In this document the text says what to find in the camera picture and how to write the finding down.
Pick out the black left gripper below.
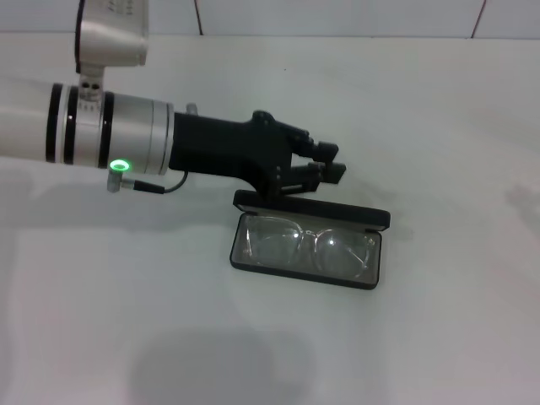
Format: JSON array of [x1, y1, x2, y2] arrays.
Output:
[[168, 109, 348, 199]]

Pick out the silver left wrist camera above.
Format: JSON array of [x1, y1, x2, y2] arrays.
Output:
[[74, 0, 151, 76]]

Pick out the black glasses case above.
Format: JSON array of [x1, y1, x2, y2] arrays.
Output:
[[229, 189, 392, 291]]

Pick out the clear white glasses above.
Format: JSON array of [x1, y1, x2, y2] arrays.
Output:
[[243, 214, 376, 279]]

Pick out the left wrist camera mount bracket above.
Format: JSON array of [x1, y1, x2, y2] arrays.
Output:
[[78, 62, 105, 113]]

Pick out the left gripper cable with plug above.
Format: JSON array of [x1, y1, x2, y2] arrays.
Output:
[[105, 170, 189, 196]]

